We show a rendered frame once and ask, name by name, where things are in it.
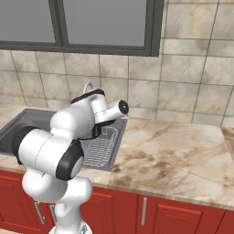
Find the silver cabinet handle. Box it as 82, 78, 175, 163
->
140, 197, 148, 227
49, 204, 58, 225
34, 200, 46, 226

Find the grey steel sink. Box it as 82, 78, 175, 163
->
0, 108, 129, 173

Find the red cabinet door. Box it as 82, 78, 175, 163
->
0, 169, 57, 234
135, 195, 228, 234
215, 209, 234, 234
51, 186, 140, 234

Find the dark grey framed window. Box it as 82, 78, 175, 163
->
0, 0, 165, 58

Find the white curved faucet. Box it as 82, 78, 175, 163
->
82, 81, 94, 95

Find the wire dish rack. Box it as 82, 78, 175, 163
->
80, 125, 120, 168

